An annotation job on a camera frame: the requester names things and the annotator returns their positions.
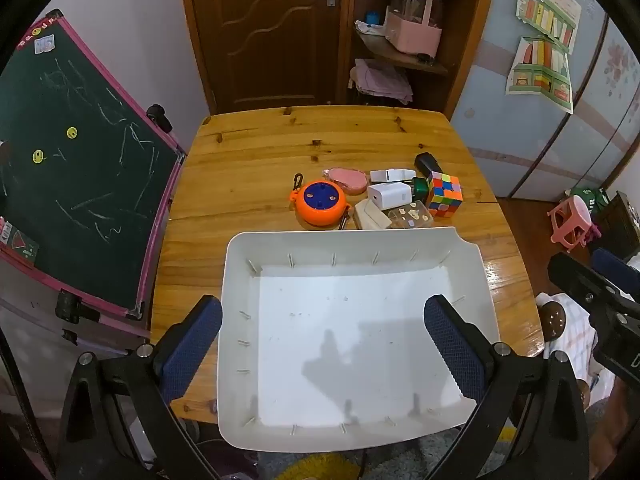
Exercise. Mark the green bottle gold cap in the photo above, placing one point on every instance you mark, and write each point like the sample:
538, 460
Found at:
420, 187

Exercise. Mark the black easel clamp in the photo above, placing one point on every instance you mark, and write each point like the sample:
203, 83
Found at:
70, 306

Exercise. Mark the multicoloured puzzle cube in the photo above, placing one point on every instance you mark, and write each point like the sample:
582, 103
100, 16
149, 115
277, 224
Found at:
444, 195

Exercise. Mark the blue small cup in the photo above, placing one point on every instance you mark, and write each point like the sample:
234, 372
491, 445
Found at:
372, 17

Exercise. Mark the orange round toy blue face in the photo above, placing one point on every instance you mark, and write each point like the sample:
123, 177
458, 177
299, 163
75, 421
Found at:
320, 202

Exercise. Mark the white checked bedding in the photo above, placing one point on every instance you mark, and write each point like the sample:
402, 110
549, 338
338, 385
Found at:
572, 340

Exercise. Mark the yellow smiley magnet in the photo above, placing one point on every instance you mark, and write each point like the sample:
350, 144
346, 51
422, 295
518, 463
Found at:
73, 132
38, 156

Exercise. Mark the pink plastic stool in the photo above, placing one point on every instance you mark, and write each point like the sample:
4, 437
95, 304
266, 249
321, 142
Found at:
570, 222

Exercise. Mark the green printed bag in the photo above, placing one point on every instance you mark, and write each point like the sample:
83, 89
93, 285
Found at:
587, 196

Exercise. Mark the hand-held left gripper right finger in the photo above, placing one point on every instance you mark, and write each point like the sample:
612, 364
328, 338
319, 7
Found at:
452, 350

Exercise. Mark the black power adapter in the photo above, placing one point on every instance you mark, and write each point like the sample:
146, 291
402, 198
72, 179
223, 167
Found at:
429, 164

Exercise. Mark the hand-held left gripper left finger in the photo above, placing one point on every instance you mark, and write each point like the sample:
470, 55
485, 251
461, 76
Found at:
192, 345

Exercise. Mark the brown wooden door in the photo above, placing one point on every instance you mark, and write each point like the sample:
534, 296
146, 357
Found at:
270, 35

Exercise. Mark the dark wooden box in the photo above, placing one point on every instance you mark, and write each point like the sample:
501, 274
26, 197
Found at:
620, 220

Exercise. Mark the white plastic gadget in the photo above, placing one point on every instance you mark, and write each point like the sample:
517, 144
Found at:
390, 174

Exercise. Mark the beige small box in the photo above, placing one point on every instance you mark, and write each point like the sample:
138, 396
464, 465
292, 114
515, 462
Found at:
370, 215

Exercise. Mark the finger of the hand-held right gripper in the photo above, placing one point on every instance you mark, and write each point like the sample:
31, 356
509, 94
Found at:
572, 277
609, 261

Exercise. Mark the pale blue floral wardrobe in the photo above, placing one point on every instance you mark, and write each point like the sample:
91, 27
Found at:
525, 130

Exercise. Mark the clear box with stickers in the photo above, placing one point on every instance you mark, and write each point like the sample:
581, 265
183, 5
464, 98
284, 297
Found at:
410, 216

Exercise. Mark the white plastic tray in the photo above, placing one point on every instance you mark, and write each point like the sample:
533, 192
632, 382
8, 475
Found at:
350, 320

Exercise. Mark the pink pear-shaped case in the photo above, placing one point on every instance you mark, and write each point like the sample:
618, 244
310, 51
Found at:
347, 178

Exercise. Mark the wall poster with white border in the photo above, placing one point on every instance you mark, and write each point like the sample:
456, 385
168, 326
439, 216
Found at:
547, 5

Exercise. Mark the brown wooden shelf cabinet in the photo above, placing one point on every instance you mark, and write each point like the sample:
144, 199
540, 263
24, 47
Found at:
467, 50

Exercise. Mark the green chalkboard pink frame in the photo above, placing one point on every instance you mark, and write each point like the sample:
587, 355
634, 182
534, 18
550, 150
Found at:
75, 175

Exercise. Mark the pink folded cloth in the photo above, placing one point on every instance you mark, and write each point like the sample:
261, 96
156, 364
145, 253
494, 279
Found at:
380, 82

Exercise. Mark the white charger cube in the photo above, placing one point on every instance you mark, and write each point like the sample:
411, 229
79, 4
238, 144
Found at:
387, 195

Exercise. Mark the black easel knob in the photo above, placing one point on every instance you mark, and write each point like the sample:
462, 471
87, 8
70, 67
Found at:
159, 116

